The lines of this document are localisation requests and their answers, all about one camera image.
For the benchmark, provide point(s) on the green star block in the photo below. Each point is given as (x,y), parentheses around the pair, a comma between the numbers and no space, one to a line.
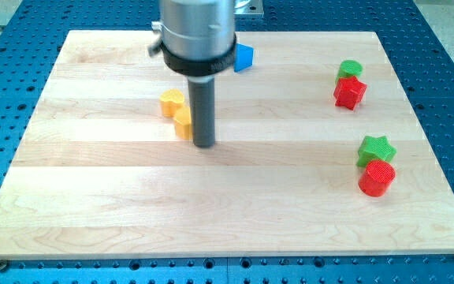
(373,148)

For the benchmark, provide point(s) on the red circle block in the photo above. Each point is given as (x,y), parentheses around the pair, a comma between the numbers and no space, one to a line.
(376,178)

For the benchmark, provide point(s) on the green circle block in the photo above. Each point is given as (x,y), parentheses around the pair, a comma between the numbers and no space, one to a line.
(349,68)

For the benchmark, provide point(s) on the blue triangle block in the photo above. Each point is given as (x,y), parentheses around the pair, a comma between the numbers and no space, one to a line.
(244,57)

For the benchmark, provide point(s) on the red star block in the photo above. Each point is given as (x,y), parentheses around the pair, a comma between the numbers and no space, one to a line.
(349,92)

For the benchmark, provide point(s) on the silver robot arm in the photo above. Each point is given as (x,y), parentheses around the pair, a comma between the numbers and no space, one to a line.
(196,37)

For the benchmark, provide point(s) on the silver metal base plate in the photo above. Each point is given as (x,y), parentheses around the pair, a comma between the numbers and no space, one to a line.
(248,8)

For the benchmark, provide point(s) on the wooden board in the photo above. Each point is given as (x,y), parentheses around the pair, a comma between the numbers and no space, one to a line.
(101,174)

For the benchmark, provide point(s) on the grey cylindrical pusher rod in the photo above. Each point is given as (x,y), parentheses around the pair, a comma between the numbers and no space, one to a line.
(201,98)

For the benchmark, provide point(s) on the yellow pentagon block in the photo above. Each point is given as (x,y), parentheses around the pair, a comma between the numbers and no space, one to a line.
(183,123)

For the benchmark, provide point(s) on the yellow heart block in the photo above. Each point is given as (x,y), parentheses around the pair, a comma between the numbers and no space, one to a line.
(170,101)

